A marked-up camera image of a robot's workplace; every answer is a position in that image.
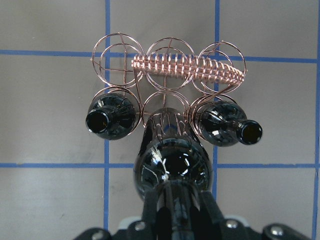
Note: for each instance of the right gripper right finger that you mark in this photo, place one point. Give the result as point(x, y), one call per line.
point(215, 226)

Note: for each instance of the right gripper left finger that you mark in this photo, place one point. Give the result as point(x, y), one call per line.
point(143, 229)

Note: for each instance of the dark wine bottle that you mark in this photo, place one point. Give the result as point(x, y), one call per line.
point(111, 116)
point(223, 124)
point(172, 157)

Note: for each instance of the copper wire bottle basket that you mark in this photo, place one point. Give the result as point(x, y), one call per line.
point(165, 77)

